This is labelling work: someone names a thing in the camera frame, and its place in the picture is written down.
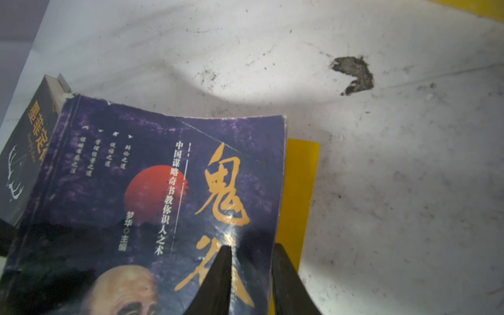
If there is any yellow pink blue bookshelf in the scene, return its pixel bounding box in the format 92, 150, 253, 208
432, 0, 504, 22

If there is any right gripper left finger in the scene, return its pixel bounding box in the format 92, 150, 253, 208
184, 245, 232, 315

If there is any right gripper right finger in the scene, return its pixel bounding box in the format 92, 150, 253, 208
272, 243, 321, 315

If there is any yellow children's book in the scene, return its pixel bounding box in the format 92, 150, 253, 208
268, 138, 321, 315

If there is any black antler cover book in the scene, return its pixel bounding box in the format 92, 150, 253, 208
1, 75, 71, 226

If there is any dark blue yellow-edged book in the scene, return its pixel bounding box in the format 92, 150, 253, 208
1, 94, 287, 314

